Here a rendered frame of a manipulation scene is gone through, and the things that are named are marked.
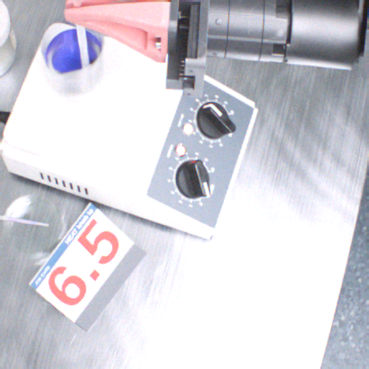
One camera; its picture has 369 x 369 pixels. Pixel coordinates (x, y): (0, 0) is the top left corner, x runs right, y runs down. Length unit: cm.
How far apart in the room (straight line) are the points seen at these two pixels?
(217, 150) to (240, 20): 24
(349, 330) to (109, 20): 108
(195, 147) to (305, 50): 23
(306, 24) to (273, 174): 28
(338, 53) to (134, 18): 14
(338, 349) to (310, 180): 77
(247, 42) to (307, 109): 29
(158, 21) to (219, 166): 26
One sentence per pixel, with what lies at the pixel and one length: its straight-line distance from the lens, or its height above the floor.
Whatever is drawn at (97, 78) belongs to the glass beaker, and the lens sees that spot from 85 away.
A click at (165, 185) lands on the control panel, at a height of 81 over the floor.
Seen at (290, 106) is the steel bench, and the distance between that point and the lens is 97.
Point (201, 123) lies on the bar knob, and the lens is 89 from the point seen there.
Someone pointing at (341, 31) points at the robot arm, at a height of 103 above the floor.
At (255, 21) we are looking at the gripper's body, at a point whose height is 103.
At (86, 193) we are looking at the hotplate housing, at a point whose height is 78.
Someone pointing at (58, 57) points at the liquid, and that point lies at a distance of 84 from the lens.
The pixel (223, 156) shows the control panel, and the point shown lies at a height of 79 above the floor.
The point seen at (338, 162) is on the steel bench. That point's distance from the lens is 96.
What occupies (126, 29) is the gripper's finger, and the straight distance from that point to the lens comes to 73.
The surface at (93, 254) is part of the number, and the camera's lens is 90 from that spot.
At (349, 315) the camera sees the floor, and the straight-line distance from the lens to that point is 170.
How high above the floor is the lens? 165
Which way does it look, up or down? 75 degrees down
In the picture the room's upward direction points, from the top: 10 degrees clockwise
